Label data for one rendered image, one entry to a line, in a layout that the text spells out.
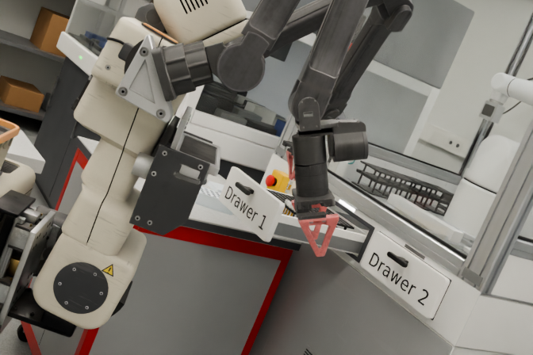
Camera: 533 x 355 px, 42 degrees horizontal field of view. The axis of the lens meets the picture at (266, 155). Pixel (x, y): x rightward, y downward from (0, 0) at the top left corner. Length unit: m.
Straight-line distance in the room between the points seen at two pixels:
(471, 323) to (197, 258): 0.79
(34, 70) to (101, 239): 4.67
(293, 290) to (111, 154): 1.03
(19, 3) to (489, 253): 4.70
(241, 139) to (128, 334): 1.02
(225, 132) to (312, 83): 1.61
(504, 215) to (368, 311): 0.49
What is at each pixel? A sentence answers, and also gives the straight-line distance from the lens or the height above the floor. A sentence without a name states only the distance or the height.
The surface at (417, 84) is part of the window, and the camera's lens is 2.06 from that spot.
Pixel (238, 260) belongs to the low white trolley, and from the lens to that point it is 2.13.
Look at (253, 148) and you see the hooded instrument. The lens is 2.83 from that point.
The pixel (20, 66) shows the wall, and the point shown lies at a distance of 5.95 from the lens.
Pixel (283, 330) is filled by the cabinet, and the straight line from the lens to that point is 2.25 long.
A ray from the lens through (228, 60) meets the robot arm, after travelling 1.13.
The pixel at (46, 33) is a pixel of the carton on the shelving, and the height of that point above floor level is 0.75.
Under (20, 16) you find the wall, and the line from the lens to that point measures 5.87.
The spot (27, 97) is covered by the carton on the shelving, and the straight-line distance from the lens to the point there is 5.57.
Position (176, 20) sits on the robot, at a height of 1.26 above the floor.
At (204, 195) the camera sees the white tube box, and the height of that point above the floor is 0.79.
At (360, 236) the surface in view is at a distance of 2.02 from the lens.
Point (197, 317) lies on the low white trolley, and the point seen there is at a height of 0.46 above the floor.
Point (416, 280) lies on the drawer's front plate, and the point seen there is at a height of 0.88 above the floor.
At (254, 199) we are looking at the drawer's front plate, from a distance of 1.89.
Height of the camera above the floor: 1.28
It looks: 8 degrees down
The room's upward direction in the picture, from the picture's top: 23 degrees clockwise
